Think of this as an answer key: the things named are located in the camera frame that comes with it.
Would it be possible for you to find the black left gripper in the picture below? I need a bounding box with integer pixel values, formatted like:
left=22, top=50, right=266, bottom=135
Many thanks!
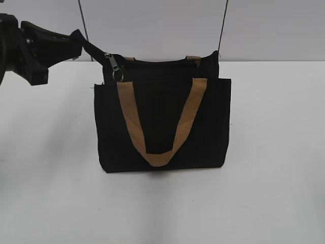
left=1, top=13, right=82, bottom=86

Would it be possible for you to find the metal zipper pull with ring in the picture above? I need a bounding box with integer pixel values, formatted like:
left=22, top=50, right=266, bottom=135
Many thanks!
left=104, top=52, right=124, bottom=82

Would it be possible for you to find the black canvas tote bag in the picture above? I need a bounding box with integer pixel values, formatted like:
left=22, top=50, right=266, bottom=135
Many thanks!
left=71, top=30, right=232, bottom=173

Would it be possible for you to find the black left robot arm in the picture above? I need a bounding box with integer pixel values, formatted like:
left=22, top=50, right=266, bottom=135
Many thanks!
left=1, top=13, right=82, bottom=86

